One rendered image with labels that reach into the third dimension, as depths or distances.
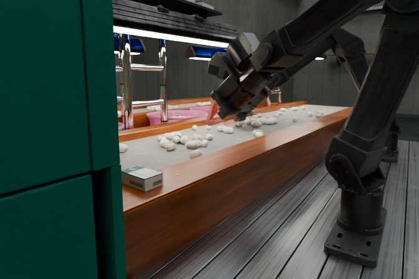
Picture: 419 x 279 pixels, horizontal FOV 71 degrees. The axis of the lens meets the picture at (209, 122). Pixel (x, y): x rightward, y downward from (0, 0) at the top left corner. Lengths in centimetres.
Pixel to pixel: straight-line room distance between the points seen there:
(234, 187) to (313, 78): 790
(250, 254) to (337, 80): 789
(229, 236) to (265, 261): 8
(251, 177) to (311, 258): 21
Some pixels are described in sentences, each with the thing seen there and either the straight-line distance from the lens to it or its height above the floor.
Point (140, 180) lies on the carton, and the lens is 44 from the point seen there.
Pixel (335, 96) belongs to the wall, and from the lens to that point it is 829.
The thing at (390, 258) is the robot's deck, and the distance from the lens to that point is 53.
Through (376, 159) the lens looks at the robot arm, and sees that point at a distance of 54.
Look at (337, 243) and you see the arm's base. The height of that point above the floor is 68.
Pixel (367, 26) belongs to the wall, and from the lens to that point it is 827.
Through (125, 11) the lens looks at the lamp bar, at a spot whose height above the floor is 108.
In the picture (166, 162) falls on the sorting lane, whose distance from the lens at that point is 66.
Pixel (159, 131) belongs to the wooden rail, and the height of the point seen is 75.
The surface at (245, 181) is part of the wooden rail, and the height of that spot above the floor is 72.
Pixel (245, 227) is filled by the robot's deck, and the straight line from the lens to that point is 54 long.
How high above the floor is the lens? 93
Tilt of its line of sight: 9 degrees down
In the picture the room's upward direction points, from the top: straight up
